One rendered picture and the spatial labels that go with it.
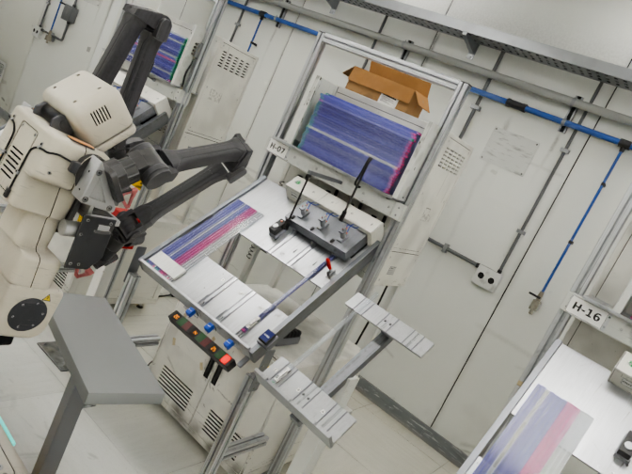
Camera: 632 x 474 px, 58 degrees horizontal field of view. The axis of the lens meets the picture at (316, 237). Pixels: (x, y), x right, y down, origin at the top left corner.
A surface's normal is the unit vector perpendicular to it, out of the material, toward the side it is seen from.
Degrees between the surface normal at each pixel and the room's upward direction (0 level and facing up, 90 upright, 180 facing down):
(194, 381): 90
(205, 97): 90
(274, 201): 42
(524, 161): 90
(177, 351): 90
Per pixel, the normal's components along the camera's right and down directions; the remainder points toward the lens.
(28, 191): 0.68, 0.44
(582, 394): -0.08, -0.70
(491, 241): -0.54, -0.08
